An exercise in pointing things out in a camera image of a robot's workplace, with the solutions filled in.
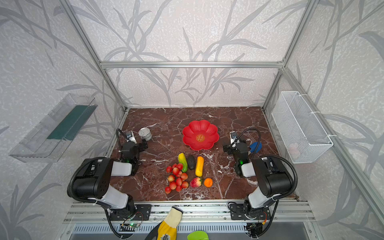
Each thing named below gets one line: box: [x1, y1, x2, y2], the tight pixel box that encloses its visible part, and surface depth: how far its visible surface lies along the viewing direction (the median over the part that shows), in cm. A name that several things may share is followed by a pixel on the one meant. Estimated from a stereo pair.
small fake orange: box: [203, 178, 214, 188], surface depth 82 cm
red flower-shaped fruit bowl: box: [182, 119, 220, 151], surface depth 106 cm
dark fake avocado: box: [187, 154, 196, 171], surface depth 89 cm
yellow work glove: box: [144, 206, 184, 240], surface depth 69 cm
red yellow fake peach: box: [190, 177, 202, 188], surface depth 82 cm
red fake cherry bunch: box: [164, 163, 189, 194], surface depth 81 cm
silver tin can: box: [138, 127, 152, 141], surface depth 101 cm
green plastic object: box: [187, 230, 209, 240], surface depth 69 cm
